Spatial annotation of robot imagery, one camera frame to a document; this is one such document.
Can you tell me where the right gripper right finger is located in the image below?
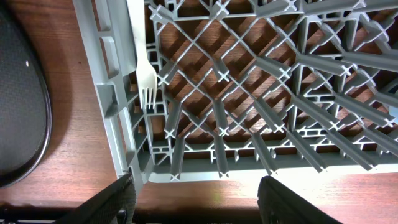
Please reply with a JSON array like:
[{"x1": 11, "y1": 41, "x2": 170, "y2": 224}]
[{"x1": 257, "y1": 176, "x2": 339, "y2": 224}]

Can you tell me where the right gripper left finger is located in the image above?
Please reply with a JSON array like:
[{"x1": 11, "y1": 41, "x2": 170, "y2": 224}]
[{"x1": 55, "y1": 174, "x2": 136, "y2": 224}]

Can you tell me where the white plastic fork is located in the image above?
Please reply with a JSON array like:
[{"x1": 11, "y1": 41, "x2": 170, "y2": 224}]
[{"x1": 126, "y1": 0, "x2": 157, "y2": 110}]

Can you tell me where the grey dishwasher rack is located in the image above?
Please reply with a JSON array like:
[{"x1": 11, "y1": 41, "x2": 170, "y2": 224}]
[{"x1": 73, "y1": 1, "x2": 397, "y2": 187}]

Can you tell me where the round black tray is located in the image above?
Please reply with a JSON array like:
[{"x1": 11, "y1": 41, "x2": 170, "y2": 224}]
[{"x1": 1, "y1": 1, "x2": 52, "y2": 188}]

